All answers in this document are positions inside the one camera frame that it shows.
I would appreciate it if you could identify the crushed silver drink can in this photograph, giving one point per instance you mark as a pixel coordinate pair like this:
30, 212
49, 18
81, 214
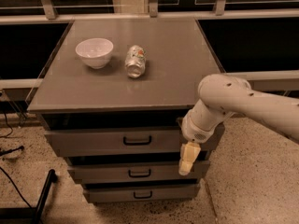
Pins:
135, 63

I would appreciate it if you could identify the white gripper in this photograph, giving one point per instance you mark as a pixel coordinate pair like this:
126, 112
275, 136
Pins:
193, 132

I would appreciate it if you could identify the grey drawer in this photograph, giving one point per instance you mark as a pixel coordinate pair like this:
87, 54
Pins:
120, 141
134, 172
140, 194

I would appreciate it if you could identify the white ceramic bowl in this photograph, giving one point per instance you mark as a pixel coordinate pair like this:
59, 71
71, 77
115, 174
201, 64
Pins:
95, 52

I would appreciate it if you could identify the grey middle drawer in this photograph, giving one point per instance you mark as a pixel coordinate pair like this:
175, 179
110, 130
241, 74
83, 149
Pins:
134, 172

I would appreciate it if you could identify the grey bottom drawer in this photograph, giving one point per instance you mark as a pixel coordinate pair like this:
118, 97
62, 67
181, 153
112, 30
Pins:
140, 194

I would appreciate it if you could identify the metal window railing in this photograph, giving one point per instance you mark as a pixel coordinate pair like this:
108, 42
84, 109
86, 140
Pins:
22, 11

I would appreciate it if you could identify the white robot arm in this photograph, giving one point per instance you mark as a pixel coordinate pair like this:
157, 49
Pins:
220, 97

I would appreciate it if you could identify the black metal stand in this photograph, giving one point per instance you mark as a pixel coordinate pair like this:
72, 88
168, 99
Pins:
31, 214

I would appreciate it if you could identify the grey top drawer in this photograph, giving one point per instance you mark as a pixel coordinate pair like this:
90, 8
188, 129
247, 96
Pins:
120, 141

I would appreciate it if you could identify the grey drawer cabinet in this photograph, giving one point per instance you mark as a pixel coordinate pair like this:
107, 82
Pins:
74, 96

